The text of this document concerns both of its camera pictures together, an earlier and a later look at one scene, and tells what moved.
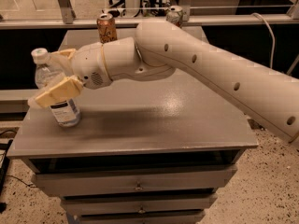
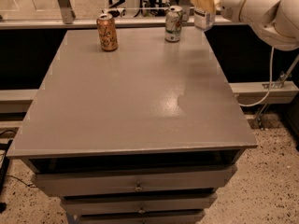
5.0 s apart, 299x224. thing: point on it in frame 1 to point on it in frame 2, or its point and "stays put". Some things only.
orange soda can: (106, 28) stays put
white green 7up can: (175, 15) stays put
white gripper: (89, 65) to (230, 3)
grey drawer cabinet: (149, 149) stays put
